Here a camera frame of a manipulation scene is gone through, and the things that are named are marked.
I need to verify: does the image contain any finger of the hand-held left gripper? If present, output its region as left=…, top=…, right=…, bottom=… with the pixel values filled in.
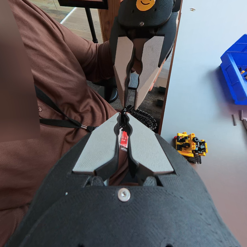
left=134, top=35, right=165, bottom=110
left=113, top=35, right=135, bottom=108

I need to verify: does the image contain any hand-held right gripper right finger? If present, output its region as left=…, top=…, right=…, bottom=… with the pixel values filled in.
left=126, top=113, right=174, bottom=186

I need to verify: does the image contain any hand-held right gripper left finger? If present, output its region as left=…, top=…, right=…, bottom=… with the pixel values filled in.
left=72, top=112, right=121, bottom=182

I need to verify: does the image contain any black lego track chain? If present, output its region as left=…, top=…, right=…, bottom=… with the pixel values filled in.
left=119, top=105, right=157, bottom=134

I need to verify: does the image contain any yellow lego bulldozer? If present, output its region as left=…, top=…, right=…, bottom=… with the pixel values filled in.
left=175, top=132, right=208, bottom=164

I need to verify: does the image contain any black ribbed pedal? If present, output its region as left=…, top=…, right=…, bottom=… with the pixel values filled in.
left=128, top=73, right=140, bottom=89

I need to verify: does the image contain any clear badge holder red card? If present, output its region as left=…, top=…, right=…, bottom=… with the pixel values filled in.
left=118, top=129, right=129, bottom=152

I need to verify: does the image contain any black round chair base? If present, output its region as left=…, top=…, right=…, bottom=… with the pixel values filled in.
left=97, top=77, right=118, bottom=103

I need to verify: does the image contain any black stand pole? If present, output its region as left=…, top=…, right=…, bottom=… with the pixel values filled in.
left=85, top=8, right=99, bottom=44

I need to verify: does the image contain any blue plastic bin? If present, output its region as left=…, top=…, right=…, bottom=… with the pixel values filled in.
left=220, top=34, right=247, bottom=105

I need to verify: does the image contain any black neck lanyard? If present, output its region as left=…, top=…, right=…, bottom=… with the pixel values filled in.
left=34, top=85, right=99, bottom=133

